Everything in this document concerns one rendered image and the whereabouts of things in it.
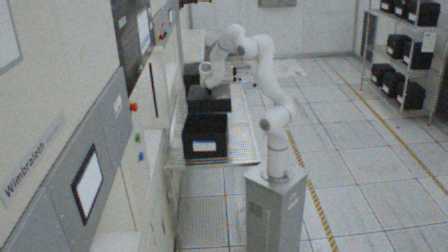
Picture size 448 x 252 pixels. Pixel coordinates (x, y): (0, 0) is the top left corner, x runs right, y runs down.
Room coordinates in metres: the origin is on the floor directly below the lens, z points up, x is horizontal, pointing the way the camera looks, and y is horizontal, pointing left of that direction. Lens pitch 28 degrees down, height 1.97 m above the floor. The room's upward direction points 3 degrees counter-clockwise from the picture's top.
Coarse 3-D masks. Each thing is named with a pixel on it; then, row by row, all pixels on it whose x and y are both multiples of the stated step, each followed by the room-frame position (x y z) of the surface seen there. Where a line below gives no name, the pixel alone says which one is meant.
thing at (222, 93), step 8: (192, 88) 2.30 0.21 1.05; (200, 88) 2.29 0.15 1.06; (216, 88) 2.28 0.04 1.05; (224, 88) 2.27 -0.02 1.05; (192, 96) 2.16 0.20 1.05; (200, 96) 2.14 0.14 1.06; (208, 96) 2.14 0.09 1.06; (216, 96) 2.13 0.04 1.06; (224, 96) 2.13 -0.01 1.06; (192, 104) 2.09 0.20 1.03; (200, 104) 2.09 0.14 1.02; (208, 104) 2.09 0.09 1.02; (216, 104) 2.09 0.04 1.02; (224, 104) 2.09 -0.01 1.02; (192, 112) 2.09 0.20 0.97; (200, 112) 2.09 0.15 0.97; (208, 112) 2.09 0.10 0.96; (216, 112) 2.09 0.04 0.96; (224, 112) 2.08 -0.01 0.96; (232, 112) 2.09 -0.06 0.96
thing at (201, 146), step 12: (192, 120) 2.14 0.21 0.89; (204, 120) 2.13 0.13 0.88; (216, 120) 2.13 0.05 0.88; (192, 132) 2.14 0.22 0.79; (204, 132) 2.13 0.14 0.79; (216, 132) 2.13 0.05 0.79; (228, 132) 2.06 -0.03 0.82; (192, 144) 1.86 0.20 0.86; (204, 144) 1.86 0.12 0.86; (216, 144) 1.85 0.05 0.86; (228, 144) 2.01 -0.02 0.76; (192, 156) 1.87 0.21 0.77; (204, 156) 1.86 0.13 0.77; (216, 156) 1.85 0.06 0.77
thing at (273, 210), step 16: (256, 176) 1.64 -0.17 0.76; (304, 176) 1.62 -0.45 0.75; (256, 192) 1.60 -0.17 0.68; (272, 192) 1.52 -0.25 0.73; (288, 192) 1.51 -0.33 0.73; (304, 192) 1.65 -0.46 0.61; (256, 208) 1.59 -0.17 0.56; (272, 208) 1.52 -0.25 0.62; (288, 208) 1.52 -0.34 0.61; (256, 224) 1.59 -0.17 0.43; (272, 224) 1.51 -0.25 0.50; (288, 224) 1.53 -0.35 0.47; (256, 240) 1.59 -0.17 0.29; (272, 240) 1.51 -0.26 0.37; (288, 240) 1.54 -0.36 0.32
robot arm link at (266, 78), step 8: (256, 40) 1.73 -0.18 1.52; (264, 40) 1.76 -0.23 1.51; (264, 48) 1.74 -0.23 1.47; (272, 48) 1.77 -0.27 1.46; (264, 56) 1.75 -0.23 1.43; (272, 56) 1.74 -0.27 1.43; (264, 64) 1.71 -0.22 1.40; (272, 64) 1.72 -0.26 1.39; (256, 72) 1.71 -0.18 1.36; (264, 72) 1.68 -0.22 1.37; (272, 72) 1.69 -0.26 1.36; (264, 80) 1.67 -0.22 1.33; (272, 80) 1.67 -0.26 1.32; (264, 88) 1.67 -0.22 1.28; (272, 88) 1.66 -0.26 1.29; (280, 88) 1.68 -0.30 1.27; (272, 96) 1.67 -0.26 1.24; (280, 96) 1.67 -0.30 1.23; (280, 104) 1.68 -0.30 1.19; (288, 104) 1.67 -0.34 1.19; (288, 112) 1.64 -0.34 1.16
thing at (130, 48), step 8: (128, 32) 1.52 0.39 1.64; (120, 40) 1.37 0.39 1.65; (128, 40) 1.50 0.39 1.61; (136, 40) 1.66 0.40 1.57; (128, 48) 1.48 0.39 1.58; (136, 48) 1.63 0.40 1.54; (128, 56) 1.46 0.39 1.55; (136, 56) 1.61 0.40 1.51; (128, 64) 1.43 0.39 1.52; (160, 192) 1.65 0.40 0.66
